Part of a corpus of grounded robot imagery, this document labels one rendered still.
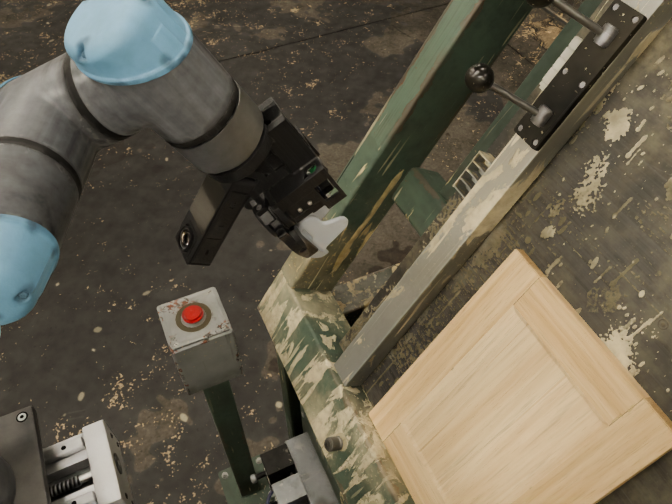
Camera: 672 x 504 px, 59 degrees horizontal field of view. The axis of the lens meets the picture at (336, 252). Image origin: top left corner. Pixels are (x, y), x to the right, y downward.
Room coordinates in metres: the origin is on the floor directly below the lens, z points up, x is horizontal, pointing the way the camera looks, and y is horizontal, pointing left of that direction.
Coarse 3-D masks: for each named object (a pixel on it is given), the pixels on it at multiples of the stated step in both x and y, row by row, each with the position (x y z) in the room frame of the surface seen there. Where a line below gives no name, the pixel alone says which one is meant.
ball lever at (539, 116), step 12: (468, 72) 0.67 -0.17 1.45; (480, 72) 0.66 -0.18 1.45; (492, 72) 0.66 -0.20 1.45; (468, 84) 0.66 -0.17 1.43; (480, 84) 0.65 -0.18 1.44; (492, 84) 0.66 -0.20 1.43; (504, 96) 0.66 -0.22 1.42; (516, 96) 0.66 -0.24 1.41; (528, 108) 0.65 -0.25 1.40; (540, 108) 0.65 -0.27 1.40; (540, 120) 0.64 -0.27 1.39
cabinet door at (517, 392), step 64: (512, 256) 0.54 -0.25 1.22; (512, 320) 0.47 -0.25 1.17; (576, 320) 0.43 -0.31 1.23; (448, 384) 0.44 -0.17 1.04; (512, 384) 0.40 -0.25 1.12; (576, 384) 0.36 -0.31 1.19; (448, 448) 0.36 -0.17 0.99; (512, 448) 0.33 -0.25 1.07; (576, 448) 0.30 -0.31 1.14; (640, 448) 0.27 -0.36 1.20
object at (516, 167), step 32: (640, 0) 0.70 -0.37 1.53; (640, 32) 0.67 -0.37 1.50; (576, 128) 0.65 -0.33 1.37; (512, 160) 0.64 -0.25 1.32; (544, 160) 0.63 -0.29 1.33; (480, 192) 0.63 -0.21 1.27; (512, 192) 0.62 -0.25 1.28; (448, 224) 0.63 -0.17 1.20; (480, 224) 0.60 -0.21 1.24; (448, 256) 0.58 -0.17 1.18; (416, 288) 0.57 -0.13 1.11; (384, 320) 0.56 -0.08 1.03; (352, 352) 0.55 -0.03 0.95; (384, 352) 0.54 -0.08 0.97; (352, 384) 0.51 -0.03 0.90
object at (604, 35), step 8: (528, 0) 0.69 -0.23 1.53; (536, 0) 0.68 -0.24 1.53; (544, 0) 0.68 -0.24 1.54; (552, 0) 0.68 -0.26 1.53; (560, 0) 0.69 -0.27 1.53; (536, 8) 0.69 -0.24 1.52; (560, 8) 0.69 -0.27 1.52; (568, 8) 0.69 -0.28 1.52; (576, 16) 0.68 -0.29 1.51; (584, 16) 0.68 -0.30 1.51; (584, 24) 0.68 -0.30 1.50; (592, 24) 0.68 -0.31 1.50; (608, 24) 0.68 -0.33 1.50; (600, 32) 0.68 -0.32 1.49; (608, 32) 0.67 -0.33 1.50; (616, 32) 0.67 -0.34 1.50; (600, 40) 0.67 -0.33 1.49; (608, 40) 0.67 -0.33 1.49
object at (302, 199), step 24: (264, 120) 0.43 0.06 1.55; (288, 120) 0.43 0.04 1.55; (264, 144) 0.40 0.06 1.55; (288, 144) 0.42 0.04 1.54; (240, 168) 0.38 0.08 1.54; (264, 168) 0.41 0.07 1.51; (288, 168) 0.42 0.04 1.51; (312, 168) 0.43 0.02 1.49; (264, 192) 0.41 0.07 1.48; (288, 192) 0.40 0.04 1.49; (312, 192) 0.42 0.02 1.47; (336, 192) 0.42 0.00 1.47; (264, 216) 0.39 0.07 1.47; (288, 216) 0.40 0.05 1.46
